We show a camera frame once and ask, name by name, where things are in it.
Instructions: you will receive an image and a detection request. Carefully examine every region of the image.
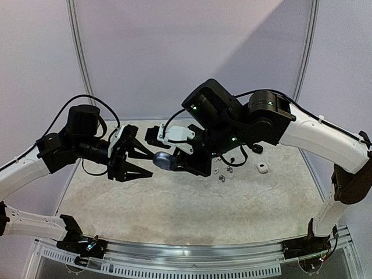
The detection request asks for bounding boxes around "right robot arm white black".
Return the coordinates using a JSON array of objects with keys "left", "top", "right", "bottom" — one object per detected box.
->
[{"left": 164, "top": 78, "right": 371, "bottom": 253}]

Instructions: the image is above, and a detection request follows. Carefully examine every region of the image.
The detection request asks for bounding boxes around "aluminium frame post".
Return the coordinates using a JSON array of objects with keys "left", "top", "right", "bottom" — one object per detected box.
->
[
  {"left": 66, "top": 0, "right": 94, "bottom": 97},
  {"left": 294, "top": 0, "right": 326, "bottom": 201}
]

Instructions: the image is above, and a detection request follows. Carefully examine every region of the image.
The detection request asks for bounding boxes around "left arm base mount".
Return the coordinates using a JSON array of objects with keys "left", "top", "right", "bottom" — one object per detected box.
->
[{"left": 56, "top": 214, "right": 108, "bottom": 259}]

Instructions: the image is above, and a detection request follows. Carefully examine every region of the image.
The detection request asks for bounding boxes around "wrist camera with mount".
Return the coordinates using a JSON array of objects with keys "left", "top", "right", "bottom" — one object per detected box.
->
[
  {"left": 145, "top": 124, "right": 195, "bottom": 155},
  {"left": 108, "top": 124, "right": 138, "bottom": 159}
]

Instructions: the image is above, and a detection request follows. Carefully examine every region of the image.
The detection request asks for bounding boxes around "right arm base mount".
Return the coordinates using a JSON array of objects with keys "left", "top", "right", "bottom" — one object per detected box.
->
[{"left": 281, "top": 218, "right": 339, "bottom": 272}]

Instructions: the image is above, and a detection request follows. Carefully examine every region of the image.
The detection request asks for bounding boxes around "silver earbud lower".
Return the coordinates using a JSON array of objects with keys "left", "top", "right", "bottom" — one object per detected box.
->
[{"left": 219, "top": 174, "right": 226, "bottom": 183}]

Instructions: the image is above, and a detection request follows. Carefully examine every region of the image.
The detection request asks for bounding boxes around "left aluminium frame post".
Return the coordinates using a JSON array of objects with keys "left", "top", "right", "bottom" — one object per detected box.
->
[{"left": 66, "top": 0, "right": 94, "bottom": 97}]

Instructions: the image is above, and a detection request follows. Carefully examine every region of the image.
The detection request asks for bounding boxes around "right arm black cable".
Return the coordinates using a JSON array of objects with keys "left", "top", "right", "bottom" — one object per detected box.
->
[{"left": 159, "top": 89, "right": 370, "bottom": 168}]

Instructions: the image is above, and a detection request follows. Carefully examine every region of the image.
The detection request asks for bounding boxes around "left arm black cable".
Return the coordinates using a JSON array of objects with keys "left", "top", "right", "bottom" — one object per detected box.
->
[{"left": 17, "top": 94, "right": 121, "bottom": 177}]

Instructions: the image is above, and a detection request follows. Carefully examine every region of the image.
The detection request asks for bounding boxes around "blue-grey earbud charging case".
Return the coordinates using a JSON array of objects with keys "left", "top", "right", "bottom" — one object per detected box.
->
[{"left": 152, "top": 152, "right": 176, "bottom": 170}]

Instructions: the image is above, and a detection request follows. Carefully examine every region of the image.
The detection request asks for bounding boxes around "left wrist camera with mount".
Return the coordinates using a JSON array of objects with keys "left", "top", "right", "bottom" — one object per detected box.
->
[{"left": 108, "top": 124, "right": 138, "bottom": 159}]

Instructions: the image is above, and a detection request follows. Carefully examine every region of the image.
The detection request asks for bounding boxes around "white earbud charging case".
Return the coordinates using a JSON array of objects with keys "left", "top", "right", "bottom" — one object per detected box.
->
[{"left": 256, "top": 162, "right": 269, "bottom": 174}]

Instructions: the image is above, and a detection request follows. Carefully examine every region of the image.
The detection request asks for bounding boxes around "right aluminium frame post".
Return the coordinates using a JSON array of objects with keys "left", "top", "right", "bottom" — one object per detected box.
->
[{"left": 294, "top": 0, "right": 326, "bottom": 201}]

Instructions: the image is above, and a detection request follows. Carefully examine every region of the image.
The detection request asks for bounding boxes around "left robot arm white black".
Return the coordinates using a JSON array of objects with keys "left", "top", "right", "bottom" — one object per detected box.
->
[{"left": 1, "top": 105, "right": 154, "bottom": 252}]

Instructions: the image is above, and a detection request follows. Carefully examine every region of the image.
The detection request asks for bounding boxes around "black earbud charging case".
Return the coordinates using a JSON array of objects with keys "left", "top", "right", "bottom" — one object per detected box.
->
[{"left": 251, "top": 144, "right": 263, "bottom": 154}]

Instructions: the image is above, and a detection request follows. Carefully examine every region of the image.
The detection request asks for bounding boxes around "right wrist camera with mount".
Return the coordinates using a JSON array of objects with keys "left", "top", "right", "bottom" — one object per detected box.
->
[{"left": 145, "top": 124, "right": 195, "bottom": 155}]

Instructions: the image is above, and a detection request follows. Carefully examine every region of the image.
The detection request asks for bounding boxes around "aluminium front rail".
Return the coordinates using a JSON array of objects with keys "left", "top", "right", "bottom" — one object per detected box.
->
[{"left": 24, "top": 227, "right": 363, "bottom": 278}]

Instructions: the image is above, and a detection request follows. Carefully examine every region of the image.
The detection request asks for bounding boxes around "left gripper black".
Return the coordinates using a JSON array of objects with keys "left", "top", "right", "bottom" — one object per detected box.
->
[{"left": 74, "top": 135, "right": 157, "bottom": 181}]

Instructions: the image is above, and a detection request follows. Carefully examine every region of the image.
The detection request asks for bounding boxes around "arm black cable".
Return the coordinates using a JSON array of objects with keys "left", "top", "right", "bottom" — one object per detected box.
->
[
  {"left": 159, "top": 89, "right": 370, "bottom": 168},
  {"left": 17, "top": 94, "right": 121, "bottom": 177}
]

